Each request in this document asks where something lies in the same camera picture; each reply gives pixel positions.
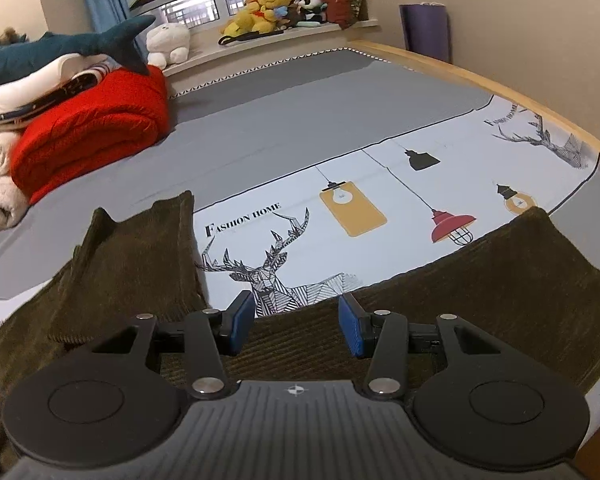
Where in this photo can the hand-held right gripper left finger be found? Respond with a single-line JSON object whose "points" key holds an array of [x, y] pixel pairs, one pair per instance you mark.
{"points": [[242, 324]]}

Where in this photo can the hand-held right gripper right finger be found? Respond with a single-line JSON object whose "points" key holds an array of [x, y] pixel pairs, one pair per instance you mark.
{"points": [[351, 327]]}

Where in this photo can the printed grey bed sheet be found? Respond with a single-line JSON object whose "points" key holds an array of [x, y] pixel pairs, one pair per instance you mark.
{"points": [[280, 135]]}

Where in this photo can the red knitted blanket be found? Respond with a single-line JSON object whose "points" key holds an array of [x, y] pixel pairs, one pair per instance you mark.
{"points": [[90, 130]]}

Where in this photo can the white window sill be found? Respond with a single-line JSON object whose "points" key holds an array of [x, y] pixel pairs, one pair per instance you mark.
{"points": [[290, 42]]}

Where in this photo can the white plush toy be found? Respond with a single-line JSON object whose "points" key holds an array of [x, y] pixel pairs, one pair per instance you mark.
{"points": [[169, 42]]}

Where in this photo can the striped folded cloth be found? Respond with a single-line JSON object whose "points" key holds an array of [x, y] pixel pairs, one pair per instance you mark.
{"points": [[55, 95]]}

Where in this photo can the pile of yellow items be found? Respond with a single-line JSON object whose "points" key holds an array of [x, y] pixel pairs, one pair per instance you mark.
{"points": [[262, 10]]}

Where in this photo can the white folded cloth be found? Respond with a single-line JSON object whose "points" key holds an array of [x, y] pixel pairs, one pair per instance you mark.
{"points": [[35, 77]]}

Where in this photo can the panda plush toy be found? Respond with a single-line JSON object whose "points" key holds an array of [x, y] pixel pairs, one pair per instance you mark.
{"points": [[311, 6]]}

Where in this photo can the blue shark plush toy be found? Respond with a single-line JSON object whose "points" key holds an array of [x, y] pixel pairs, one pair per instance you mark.
{"points": [[35, 52]]}

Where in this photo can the brown plush toy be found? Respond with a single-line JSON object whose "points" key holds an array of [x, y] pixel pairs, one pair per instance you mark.
{"points": [[7, 36]]}

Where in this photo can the wooden bed frame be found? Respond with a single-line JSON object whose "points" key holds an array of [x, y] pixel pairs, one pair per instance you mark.
{"points": [[480, 72]]}

